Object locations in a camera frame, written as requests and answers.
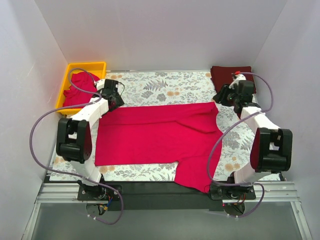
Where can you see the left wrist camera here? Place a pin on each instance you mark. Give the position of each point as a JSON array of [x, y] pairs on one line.
[[100, 84]]

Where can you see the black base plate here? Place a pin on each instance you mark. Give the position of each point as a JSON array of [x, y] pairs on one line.
[[167, 195]]

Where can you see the bright red t-shirt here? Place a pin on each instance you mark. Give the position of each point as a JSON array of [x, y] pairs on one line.
[[185, 133]]

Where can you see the folded dark red t-shirt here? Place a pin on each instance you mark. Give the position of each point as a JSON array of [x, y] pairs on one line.
[[221, 75]]

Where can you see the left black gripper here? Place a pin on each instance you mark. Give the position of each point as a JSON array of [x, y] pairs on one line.
[[116, 100]]

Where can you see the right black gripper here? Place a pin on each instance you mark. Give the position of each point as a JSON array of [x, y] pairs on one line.
[[221, 93]]

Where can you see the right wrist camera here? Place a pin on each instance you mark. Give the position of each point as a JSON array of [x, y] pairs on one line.
[[237, 77]]

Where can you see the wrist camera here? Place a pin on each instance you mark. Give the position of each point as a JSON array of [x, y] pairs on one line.
[[100, 84], [237, 77]]

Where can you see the red t-shirt in bin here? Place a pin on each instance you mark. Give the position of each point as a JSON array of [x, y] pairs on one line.
[[82, 80]]

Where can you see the aluminium rail frame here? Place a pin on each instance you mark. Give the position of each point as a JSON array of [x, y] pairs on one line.
[[164, 210]]

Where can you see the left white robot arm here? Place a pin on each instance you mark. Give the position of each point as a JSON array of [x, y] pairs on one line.
[[74, 139]]

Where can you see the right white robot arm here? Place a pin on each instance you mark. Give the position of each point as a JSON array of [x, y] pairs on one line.
[[271, 151]]

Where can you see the yellow plastic bin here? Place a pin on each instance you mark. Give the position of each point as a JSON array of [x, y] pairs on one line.
[[96, 68]]

